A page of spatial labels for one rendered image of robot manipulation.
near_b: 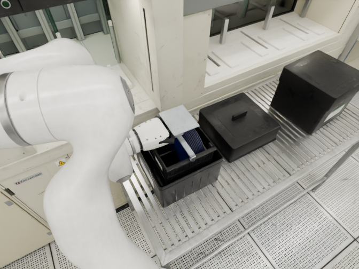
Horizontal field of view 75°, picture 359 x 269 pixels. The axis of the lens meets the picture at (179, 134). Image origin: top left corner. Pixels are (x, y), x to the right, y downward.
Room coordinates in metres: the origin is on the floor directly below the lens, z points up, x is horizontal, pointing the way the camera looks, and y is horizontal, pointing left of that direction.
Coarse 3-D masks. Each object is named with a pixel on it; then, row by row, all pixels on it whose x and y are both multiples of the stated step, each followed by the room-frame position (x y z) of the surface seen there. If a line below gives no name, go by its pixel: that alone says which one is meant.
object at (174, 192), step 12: (204, 144) 0.62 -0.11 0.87; (144, 156) 0.63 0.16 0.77; (168, 156) 0.61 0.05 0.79; (216, 156) 0.54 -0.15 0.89; (144, 168) 0.52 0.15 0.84; (204, 168) 0.46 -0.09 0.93; (216, 168) 0.49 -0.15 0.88; (156, 180) 0.41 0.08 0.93; (180, 180) 0.42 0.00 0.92; (192, 180) 0.44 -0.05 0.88; (204, 180) 0.47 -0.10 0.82; (216, 180) 0.50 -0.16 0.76; (156, 192) 0.42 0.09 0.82; (168, 192) 0.39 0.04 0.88; (180, 192) 0.42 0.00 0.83; (192, 192) 0.44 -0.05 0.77; (168, 204) 0.39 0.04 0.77
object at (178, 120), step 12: (180, 108) 0.62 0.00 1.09; (168, 120) 0.56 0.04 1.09; (180, 120) 0.56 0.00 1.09; (192, 120) 0.56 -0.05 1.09; (180, 132) 0.50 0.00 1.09; (168, 144) 0.65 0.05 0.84; (156, 156) 0.49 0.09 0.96; (192, 156) 0.46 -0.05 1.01; (204, 156) 0.50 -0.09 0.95; (156, 168) 0.51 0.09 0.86; (168, 168) 0.43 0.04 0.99; (180, 168) 0.45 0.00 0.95; (192, 168) 0.48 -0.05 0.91; (168, 180) 0.43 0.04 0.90
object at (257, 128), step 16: (240, 96) 0.95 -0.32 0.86; (208, 112) 0.83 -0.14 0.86; (224, 112) 0.83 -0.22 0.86; (240, 112) 0.80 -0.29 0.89; (256, 112) 0.83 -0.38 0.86; (208, 128) 0.76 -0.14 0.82; (224, 128) 0.72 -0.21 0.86; (240, 128) 0.72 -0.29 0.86; (256, 128) 0.72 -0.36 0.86; (272, 128) 0.72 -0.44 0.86; (224, 144) 0.65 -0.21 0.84; (240, 144) 0.63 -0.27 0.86; (256, 144) 0.67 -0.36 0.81
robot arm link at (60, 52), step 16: (48, 48) 0.34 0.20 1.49; (64, 48) 0.35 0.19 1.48; (80, 48) 0.38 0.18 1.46; (0, 64) 0.28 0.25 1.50; (16, 64) 0.29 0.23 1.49; (32, 64) 0.30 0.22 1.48; (48, 64) 0.32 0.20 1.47; (64, 64) 0.33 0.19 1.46; (80, 64) 0.35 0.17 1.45; (0, 80) 0.23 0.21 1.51; (0, 96) 0.21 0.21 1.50; (0, 112) 0.19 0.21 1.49; (0, 128) 0.18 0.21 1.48; (0, 144) 0.18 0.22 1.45; (16, 144) 0.18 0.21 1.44
